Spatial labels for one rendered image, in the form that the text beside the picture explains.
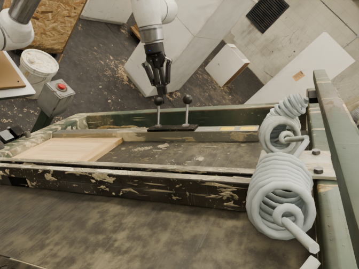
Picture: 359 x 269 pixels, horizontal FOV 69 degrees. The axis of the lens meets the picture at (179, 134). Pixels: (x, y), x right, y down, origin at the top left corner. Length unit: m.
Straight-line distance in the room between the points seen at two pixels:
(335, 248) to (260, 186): 0.15
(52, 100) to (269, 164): 1.40
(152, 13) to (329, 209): 0.83
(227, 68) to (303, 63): 1.99
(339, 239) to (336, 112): 0.16
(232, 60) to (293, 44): 3.33
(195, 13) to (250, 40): 5.96
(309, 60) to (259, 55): 4.75
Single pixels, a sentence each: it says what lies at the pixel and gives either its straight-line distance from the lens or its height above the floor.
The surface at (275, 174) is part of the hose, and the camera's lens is 0.28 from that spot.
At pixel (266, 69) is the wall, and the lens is 8.99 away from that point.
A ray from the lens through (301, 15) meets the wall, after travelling 8.92.
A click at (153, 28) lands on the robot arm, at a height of 1.60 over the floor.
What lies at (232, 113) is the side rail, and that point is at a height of 1.52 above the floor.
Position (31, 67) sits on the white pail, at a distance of 2.57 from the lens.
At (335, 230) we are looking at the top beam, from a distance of 0.41.
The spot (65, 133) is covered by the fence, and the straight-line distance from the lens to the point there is 1.32.
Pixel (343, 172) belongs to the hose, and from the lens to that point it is 0.20.
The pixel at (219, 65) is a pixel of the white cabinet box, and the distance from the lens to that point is 5.98.
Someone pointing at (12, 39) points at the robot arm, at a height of 0.97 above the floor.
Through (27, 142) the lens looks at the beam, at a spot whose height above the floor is 0.91.
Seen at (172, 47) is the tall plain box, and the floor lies 0.80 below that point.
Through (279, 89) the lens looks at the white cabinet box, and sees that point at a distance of 4.46.
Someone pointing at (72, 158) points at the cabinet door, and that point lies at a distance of 1.04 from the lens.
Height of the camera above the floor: 1.94
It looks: 32 degrees down
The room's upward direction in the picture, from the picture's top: 45 degrees clockwise
